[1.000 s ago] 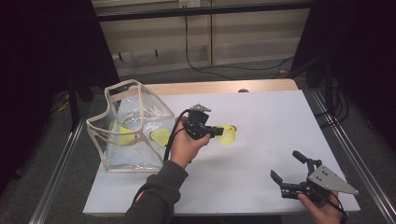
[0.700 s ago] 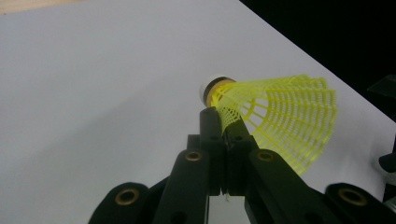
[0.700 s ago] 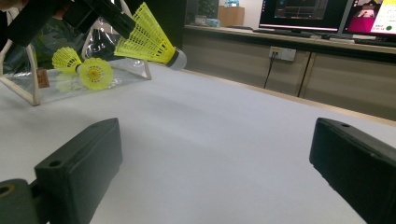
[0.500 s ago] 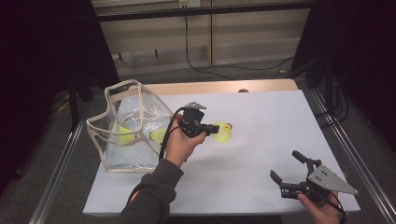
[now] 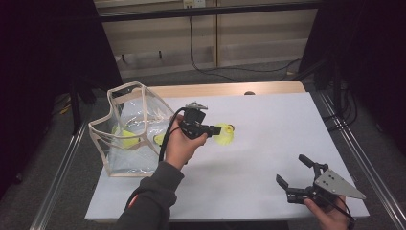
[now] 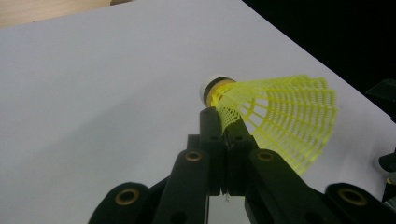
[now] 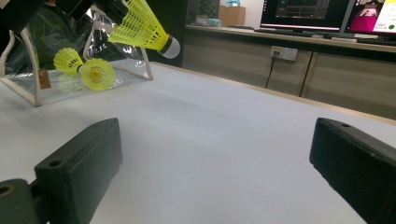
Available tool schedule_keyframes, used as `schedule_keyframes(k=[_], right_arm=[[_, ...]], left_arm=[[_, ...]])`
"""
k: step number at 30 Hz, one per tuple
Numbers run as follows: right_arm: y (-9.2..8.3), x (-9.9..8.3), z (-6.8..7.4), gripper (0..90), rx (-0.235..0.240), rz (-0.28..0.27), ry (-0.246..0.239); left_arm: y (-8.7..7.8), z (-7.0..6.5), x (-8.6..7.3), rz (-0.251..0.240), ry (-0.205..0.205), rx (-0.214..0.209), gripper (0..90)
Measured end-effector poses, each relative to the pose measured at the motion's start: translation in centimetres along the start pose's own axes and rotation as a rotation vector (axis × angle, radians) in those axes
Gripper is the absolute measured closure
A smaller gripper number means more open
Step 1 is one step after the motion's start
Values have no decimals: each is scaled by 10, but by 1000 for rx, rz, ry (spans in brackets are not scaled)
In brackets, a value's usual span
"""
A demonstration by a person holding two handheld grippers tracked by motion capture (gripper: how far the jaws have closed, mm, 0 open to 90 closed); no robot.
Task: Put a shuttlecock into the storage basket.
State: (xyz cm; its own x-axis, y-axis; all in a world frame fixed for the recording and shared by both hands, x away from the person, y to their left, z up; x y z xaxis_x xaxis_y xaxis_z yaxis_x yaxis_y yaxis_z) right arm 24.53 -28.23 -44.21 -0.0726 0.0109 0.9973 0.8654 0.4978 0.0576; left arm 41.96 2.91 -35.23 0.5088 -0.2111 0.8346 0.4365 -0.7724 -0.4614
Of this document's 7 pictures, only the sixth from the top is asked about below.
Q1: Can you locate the white table mat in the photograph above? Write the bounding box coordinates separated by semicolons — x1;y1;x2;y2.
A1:
0;0;396;224

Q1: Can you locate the yellow plastic shuttlecock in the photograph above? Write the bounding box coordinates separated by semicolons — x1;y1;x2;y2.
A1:
199;74;339;175

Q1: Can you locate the black curtain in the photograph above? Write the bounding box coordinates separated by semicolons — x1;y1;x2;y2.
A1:
242;0;396;94

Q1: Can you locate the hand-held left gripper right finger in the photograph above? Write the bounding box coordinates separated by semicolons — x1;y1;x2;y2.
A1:
226;119;260;197

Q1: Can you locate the wooden table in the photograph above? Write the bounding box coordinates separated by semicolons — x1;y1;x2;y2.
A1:
0;0;134;29

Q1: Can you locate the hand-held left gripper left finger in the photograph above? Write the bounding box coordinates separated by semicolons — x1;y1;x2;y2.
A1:
200;106;228;197

